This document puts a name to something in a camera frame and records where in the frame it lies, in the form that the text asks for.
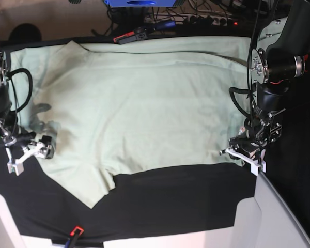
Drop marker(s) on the blue box at top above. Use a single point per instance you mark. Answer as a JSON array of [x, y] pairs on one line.
[[144, 3]]

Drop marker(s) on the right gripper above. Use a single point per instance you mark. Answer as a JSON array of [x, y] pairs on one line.
[[12, 136]]

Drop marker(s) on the white power strip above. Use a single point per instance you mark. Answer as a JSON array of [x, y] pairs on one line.
[[180, 19]]

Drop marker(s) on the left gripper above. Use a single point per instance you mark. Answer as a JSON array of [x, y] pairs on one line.
[[262, 129]]

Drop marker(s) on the white table frame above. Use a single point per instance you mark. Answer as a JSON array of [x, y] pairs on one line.
[[265, 220], [9, 234]]

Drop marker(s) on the white right table frame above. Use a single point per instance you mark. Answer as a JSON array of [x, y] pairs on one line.
[[265, 220]]

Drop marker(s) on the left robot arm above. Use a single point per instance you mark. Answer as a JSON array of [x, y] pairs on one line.
[[269, 72]]

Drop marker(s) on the light green T-shirt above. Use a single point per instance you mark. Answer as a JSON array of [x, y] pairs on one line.
[[125, 109]]

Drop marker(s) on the red blue bottom clamp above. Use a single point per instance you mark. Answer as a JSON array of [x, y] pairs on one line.
[[75, 239]]

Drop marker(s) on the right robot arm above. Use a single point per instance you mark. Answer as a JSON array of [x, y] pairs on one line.
[[5, 102]]

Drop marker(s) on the black table cloth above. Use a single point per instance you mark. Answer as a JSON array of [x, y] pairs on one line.
[[174, 200]]

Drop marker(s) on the red black clamp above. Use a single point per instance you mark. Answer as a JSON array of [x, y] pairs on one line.
[[142, 33]]

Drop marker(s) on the white left table frame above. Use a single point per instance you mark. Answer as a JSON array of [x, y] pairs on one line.
[[9, 234]]

